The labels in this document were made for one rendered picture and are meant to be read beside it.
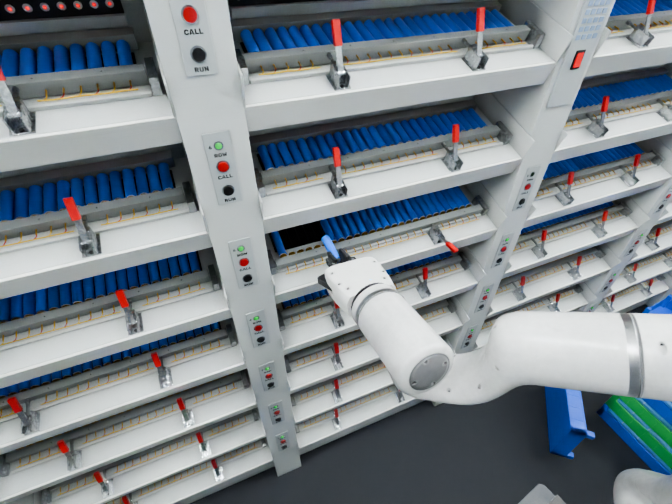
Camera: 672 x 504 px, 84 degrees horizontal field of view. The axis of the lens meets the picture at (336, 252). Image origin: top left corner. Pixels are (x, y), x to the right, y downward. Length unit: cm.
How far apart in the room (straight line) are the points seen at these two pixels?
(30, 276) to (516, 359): 69
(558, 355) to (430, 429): 130
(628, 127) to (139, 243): 118
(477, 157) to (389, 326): 51
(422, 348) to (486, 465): 129
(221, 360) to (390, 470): 91
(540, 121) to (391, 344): 62
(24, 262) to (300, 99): 49
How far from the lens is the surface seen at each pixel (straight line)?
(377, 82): 68
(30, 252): 76
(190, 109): 59
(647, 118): 135
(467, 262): 118
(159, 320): 84
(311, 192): 73
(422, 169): 83
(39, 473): 127
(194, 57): 56
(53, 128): 62
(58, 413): 106
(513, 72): 84
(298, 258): 84
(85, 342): 87
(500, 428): 184
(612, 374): 50
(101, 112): 62
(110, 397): 103
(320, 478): 165
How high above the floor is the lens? 157
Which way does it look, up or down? 41 degrees down
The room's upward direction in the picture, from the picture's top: straight up
